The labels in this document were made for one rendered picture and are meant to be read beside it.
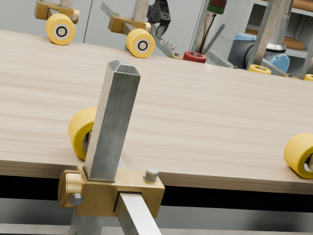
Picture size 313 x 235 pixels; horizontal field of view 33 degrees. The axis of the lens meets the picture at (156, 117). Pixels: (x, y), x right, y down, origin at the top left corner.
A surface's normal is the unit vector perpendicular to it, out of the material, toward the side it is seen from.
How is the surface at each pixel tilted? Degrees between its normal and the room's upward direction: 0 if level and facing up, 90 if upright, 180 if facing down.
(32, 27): 90
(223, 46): 90
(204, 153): 0
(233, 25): 90
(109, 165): 90
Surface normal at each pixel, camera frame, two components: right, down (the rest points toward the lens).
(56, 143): 0.25, -0.91
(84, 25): 0.33, 0.41
